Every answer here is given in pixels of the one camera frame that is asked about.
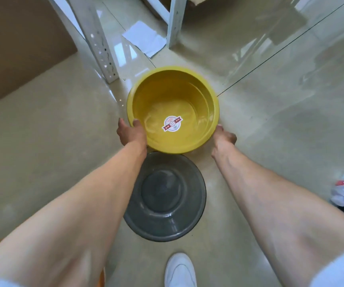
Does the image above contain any brown cardboard box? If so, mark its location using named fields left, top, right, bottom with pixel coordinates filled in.
left=0, top=0, right=78, bottom=111

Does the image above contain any person's left forearm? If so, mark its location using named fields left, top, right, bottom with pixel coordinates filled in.
left=0, top=141, right=147, bottom=287

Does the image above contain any white shoe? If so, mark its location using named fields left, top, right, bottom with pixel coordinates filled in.
left=164, top=253, right=198, bottom=287

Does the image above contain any person's right forearm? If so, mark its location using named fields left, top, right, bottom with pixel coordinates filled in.
left=211, top=145, right=344, bottom=287

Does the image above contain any white paper sheet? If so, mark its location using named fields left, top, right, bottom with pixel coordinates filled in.
left=122, top=21, right=167, bottom=58

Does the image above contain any yellow plastic basin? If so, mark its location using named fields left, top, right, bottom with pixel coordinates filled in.
left=126, top=66, right=220, bottom=154

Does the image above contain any white metal shelf frame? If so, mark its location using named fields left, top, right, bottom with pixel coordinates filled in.
left=47, top=0, right=188, bottom=84

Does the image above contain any person's left hand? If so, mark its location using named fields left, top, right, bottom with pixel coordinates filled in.
left=117, top=118, right=147, bottom=147

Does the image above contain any grey plastic basin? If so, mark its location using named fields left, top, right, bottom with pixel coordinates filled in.
left=123, top=151, right=207, bottom=243

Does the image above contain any white sleeve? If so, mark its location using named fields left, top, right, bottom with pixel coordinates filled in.
left=309, top=246, right=344, bottom=287

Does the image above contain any person's right hand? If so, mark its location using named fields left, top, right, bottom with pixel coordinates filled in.
left=211, top=124, right=238, bottom=160

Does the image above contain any round red white sticker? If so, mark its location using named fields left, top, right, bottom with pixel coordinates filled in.
left=162, top=115, right=183, bottom=132

